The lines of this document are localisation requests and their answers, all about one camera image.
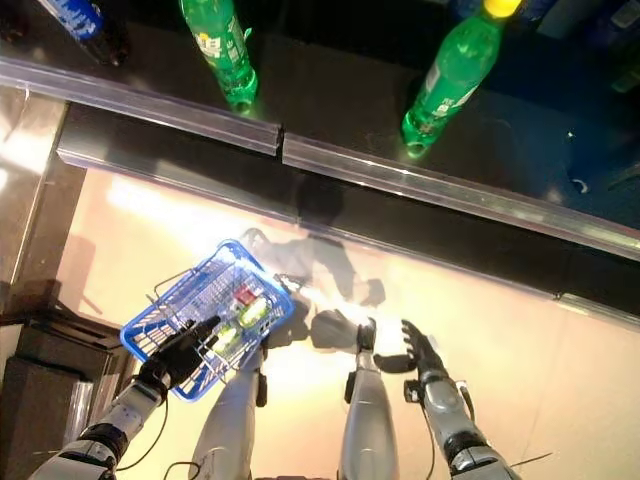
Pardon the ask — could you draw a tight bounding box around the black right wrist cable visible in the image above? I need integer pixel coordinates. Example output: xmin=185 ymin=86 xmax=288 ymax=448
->
xmin=425 ymin=424 xmax=554 ymax=480

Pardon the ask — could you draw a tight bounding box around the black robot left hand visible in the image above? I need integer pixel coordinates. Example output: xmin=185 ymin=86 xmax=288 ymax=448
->
xmin=137 ymin=314 xmax=222 ymax=397

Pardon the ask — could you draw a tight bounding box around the clear water bottle red cap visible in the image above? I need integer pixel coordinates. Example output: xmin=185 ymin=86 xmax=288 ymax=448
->
xmin=227 ymin=272 xmax=274 ymax=314

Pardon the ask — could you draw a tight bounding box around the silver robot left leg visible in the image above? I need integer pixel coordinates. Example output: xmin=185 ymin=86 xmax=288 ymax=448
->
xmin=191 ymin=344 xmax=269 ymax=480

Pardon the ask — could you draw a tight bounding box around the blue plastic shopping basket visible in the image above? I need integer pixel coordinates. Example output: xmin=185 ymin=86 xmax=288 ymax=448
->
xmin=119 ymin=238 xmax=296 ymax=403

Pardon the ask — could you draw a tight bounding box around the black robot right foot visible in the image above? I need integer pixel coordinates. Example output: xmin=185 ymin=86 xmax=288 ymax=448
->
xmin=356 ymin=317 xmax=379 ymax=354

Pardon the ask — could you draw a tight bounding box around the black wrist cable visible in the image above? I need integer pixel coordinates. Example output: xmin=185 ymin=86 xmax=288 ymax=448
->
xmin=118 ymin=397 xmax=170 ymax=472
xmin=425 ymin=424 xmax=554 ymax=480

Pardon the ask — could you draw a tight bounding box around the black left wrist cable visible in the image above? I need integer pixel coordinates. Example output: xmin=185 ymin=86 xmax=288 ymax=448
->
xmin=118 ymin=397 xmax=170 ymax=472

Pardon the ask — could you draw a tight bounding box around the black shelf board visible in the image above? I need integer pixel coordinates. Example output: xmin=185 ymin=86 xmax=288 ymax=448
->
xmin=56 ymin=102 xmax=640 ymax=321
xmin=0 ymin=0 xmax=640 ymax=261

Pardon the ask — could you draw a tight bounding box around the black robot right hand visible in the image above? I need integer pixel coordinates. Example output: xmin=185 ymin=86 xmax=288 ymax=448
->
xmin=373 ymin=319 xmax=447 ymax=386

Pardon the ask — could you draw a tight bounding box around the green soda bottle yellow cap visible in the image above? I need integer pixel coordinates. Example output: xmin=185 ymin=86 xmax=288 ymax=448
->
xmin=178 ymin=0 xmax=260 ymax=114
xmin=401 ymin=0 xmax=522 ymax=160

